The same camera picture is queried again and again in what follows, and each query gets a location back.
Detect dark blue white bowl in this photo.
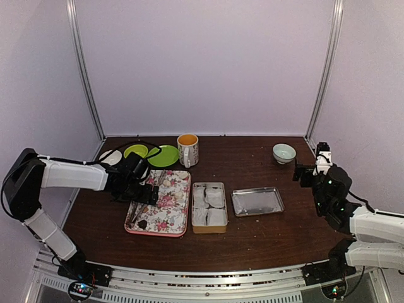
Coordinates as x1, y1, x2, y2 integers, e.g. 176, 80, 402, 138
98, 150, 122, 166

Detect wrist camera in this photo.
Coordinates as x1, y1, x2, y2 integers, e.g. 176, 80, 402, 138
125, 152, 150, 182
314, 142, 333, 175

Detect tan chocolate tin box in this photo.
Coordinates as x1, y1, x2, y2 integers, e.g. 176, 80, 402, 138
191, 182, 228, 234

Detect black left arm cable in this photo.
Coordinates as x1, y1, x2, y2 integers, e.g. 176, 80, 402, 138
1, 141, 165, 218

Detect dark chocolate piece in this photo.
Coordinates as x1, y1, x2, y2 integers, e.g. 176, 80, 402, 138
138, 220, 148, 230

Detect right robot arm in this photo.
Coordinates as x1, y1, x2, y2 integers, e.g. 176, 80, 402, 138
131, 160, 403, 279

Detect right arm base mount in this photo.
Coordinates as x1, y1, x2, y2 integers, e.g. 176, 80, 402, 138
302, 239, 357, 300

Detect floral mug orange inside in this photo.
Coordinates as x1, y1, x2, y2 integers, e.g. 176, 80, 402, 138
177, 134, 199, 169

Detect metal tongs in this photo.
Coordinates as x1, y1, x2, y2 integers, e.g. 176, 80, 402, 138
126, 170, 167, 229

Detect floral rectangular tray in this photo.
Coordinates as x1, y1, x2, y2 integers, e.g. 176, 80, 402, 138
124, 170, 191, 237

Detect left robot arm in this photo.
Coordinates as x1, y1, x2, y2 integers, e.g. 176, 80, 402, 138
1, 148, 158, 280

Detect tan tin lid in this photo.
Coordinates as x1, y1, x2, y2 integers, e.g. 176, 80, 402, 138
231, 187, 285, 217

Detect pale celadon small bowl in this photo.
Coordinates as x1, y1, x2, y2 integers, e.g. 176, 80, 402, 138
272, 143, 297, 165

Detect aluminium front rail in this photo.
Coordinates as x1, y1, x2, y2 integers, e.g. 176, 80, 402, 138
23, 250, 393, 302

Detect green plastic plate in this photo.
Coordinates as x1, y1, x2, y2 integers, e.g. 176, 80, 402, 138
147, 145, 179, 167

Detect left aluminium corner post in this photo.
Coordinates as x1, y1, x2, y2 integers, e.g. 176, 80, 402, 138
66, 0, 105, 141

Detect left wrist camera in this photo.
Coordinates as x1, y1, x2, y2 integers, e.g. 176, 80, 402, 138
125, 152, 150, 182

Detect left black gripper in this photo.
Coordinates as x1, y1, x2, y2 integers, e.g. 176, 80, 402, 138
121, 179, 158, 205

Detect right aluminium corner post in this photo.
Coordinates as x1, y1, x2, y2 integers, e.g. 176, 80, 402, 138
304, 0, 344, 146

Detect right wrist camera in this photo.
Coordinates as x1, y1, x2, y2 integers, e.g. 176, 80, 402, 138
314, 142, 333, 175

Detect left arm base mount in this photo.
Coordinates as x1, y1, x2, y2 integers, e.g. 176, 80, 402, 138
56, 251, 113, 302

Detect white round chocolate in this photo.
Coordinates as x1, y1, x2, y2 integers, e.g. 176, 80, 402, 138
178, 172, 188, 179

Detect aluminium corner post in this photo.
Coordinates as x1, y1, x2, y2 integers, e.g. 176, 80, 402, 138
66, 0, 105, 141
304, 0, 344, 146

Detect green plastic bowl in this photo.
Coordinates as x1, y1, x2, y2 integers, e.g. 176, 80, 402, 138
124, 144, 149, 158

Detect white heart chocolate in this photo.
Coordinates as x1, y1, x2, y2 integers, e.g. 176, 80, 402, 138
174, 192, 183, 200

